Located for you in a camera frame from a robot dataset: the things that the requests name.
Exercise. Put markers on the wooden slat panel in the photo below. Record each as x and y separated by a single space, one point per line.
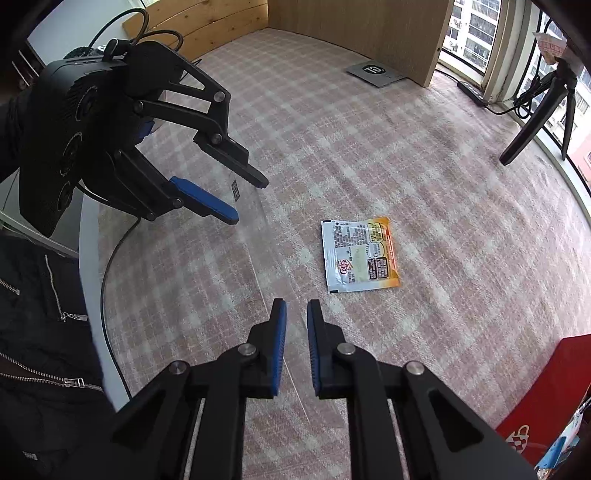
207 23

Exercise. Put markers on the black tripod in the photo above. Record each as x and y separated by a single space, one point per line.
521 138

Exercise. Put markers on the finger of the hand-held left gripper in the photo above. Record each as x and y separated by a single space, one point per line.
231 157
207 203

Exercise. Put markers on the orange white sachet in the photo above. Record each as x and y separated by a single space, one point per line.
360 254

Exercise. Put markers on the person's black jacket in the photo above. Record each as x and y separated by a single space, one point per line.
37 346

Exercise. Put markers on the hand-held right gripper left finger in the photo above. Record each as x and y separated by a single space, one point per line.
278 341

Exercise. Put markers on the clear plastic bag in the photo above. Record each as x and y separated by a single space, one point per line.
235 189

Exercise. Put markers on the grey foil sachet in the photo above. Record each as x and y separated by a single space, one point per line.
374 71

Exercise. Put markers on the black power strip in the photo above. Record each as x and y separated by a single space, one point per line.
471 92

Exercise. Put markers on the wooden board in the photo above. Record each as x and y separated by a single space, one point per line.
360 32

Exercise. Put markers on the white window frame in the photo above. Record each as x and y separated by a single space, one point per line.
496 55

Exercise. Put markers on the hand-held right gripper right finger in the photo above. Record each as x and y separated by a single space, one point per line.
315 341

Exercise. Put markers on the red cardboard box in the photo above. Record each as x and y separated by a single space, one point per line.
554 378

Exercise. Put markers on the white papers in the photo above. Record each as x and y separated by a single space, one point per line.
577 424

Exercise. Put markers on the paper tag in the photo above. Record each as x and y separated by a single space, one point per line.
551 46

